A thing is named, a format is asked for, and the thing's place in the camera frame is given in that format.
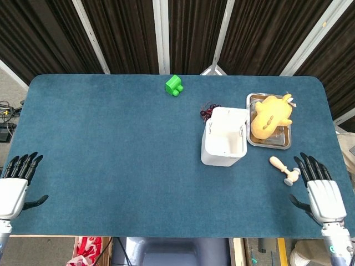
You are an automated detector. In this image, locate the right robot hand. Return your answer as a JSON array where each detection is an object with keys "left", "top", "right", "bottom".
[{"left": 288, "top": 152, "right": 347, "bottom": 227}]

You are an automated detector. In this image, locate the metal tray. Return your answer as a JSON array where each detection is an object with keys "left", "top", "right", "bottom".
[{"left": 246, "top": 93, "right": 293, "bottom": 150}]

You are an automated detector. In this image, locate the green toy block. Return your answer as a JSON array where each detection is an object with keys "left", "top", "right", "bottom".
[{"left": 165, "top": 74, "right": 184, "bottom": 98}]

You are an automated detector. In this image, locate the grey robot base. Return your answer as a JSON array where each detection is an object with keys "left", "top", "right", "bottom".
[{"left": 111, "top": 237, "right": 231, "bottom": 266}]

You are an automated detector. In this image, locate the dark red grape bunch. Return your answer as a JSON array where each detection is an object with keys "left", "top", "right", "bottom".
[{"left": 200, "top": 101, "right": 222, "bottom": 122}]

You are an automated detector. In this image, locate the white plastic box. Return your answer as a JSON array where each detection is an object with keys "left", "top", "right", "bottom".
[{"left": 200, "top": 106, "right": 250, "bottom": 167}]

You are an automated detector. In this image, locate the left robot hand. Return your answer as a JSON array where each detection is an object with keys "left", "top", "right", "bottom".
[{"left": 0, "top": 151, "right": 49, "bottom": 221}]

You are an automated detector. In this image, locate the red white plastic bag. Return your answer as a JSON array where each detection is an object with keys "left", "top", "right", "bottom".
[{"left": 65, "top": 236, "right": 104, "bottom": 266}]

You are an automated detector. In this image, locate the blue desk mat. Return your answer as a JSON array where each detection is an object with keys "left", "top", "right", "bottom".
[{"left": 2, "top": 73, "right": 355, "bottom": 239}]

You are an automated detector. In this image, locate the black cables and box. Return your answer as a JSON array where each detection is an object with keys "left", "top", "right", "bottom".
[{"left": 0, "top": 100, "right": 23, "bottom": 143}]

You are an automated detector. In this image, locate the yellow plush toy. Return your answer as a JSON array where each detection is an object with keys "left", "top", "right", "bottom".
[{"left": 250, "top": 93, "right": 297, "bottom": 140}]

